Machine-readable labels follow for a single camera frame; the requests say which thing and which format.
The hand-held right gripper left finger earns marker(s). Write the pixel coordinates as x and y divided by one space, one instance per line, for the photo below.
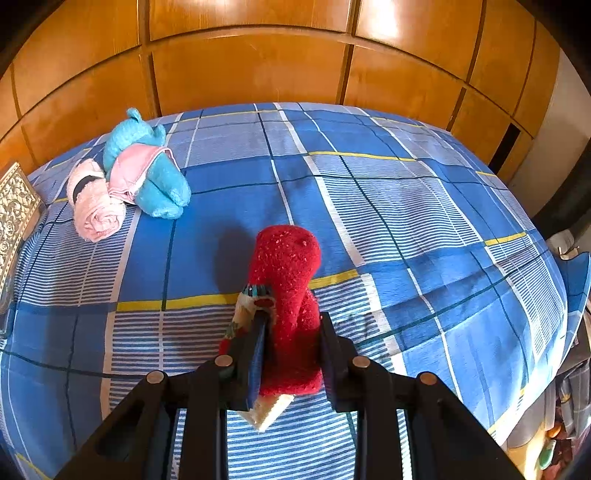
256 364

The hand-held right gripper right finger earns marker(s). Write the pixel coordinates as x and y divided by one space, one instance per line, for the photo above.
328 360

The red fuzzy sock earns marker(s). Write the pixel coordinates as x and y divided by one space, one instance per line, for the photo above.
286 277

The blue plaid bedsheet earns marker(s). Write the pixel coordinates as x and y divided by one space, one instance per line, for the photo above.
392 207

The teal stuffed toy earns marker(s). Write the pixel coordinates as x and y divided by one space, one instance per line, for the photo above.
161 187

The pink rolled towel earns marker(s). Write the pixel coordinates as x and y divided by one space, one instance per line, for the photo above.
97 212

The pink cloth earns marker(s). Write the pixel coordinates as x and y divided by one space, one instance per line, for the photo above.
134 168

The green round lid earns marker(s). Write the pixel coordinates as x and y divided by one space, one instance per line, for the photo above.
547 451

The pile of clothes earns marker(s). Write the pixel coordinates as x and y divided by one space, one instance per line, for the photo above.
570 397

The wooden wardrobe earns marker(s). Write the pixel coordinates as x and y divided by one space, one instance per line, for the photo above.
254 69

